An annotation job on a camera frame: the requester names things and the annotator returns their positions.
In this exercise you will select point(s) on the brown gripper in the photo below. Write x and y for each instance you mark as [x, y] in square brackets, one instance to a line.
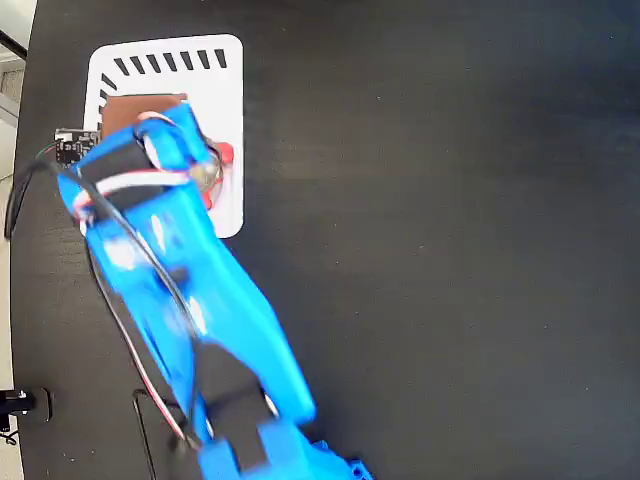
[176, 131]

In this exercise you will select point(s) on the red turtle toy gold shell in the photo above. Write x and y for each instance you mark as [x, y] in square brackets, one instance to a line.
[224, 152]

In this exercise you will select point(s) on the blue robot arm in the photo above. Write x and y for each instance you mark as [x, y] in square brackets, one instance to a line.
[195, 260]

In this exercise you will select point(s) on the white rectangular tray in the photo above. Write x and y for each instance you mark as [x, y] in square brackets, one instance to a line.
[220, 90]

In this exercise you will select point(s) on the black metal bar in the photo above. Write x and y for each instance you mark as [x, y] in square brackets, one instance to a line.
[14, 45]

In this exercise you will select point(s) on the black stand clamp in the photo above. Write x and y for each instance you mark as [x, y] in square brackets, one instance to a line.
[30, 402]

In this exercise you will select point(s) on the black camera circuit board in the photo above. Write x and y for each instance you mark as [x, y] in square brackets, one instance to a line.
[75, 146]

